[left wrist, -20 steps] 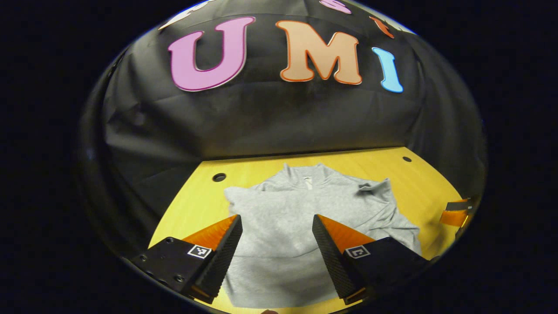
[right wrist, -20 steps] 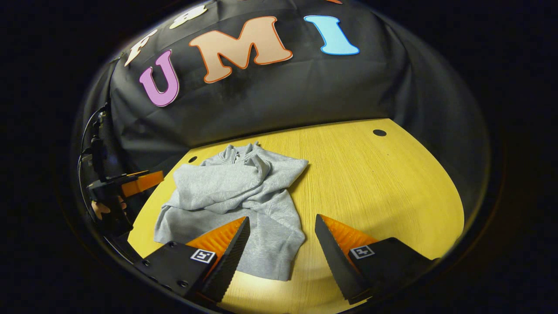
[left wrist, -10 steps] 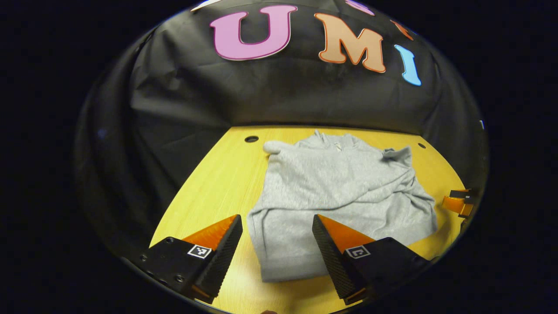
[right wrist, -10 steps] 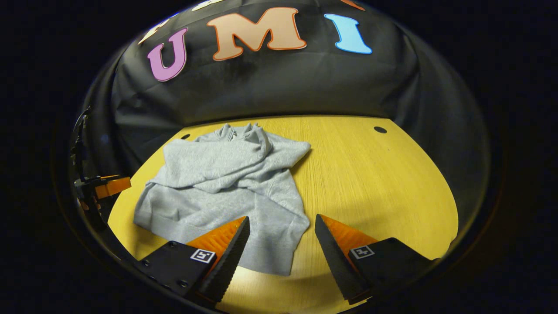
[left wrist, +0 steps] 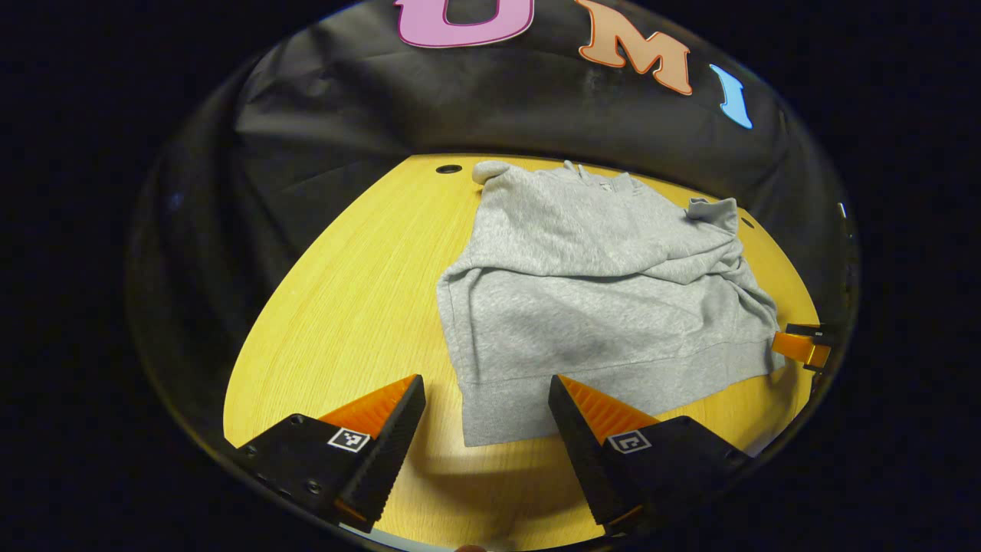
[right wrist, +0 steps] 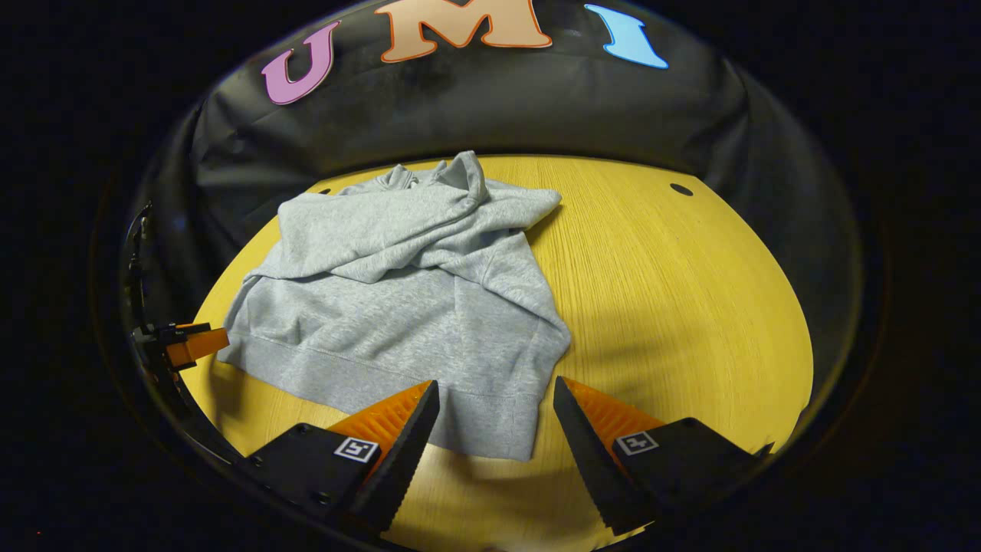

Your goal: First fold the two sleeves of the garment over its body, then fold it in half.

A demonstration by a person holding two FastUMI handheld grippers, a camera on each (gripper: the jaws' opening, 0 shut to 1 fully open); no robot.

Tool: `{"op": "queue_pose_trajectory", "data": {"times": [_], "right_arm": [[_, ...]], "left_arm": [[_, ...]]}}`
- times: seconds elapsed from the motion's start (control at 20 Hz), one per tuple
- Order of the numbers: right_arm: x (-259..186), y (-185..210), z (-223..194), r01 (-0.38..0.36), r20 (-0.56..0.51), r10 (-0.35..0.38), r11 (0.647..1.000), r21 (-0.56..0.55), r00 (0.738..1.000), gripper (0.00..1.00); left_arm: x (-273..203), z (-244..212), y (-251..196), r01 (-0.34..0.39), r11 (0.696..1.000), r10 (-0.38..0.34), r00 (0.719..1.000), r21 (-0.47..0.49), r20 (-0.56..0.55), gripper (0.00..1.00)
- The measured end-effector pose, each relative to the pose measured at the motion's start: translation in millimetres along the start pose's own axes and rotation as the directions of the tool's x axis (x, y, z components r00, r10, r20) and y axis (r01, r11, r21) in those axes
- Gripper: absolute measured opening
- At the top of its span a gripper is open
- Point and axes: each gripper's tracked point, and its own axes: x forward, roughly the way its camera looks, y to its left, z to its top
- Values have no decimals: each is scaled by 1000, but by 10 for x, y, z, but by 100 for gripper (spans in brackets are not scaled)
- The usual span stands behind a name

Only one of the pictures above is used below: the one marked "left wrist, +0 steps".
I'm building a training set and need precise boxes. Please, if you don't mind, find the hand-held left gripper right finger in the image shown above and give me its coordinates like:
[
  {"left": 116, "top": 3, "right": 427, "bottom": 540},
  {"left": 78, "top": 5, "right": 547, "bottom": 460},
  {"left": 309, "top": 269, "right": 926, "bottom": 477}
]
[{"left": 547, "top": 374, "right": 756, "bottom": 537}]

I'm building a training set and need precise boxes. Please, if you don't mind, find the grey sweatshirt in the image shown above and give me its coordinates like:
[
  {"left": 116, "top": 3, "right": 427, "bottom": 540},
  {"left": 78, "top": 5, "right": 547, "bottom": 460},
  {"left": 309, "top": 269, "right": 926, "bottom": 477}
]
[{"left": 435, "top": 159, "right": 786, "bottom": 448}]

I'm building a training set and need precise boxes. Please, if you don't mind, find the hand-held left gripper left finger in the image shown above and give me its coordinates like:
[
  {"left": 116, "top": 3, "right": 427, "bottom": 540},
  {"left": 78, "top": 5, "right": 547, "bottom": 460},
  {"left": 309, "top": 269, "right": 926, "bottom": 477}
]
[{"left": 234, "top": 374, "right": 427, "bottom": 534}]

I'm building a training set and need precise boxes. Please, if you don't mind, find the black backdrop cloth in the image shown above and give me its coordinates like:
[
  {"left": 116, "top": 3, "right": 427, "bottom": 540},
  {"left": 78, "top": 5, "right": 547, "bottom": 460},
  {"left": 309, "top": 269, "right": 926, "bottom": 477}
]
[{"left": 126, "top": 0, "right": 859, "bottom": 461}]

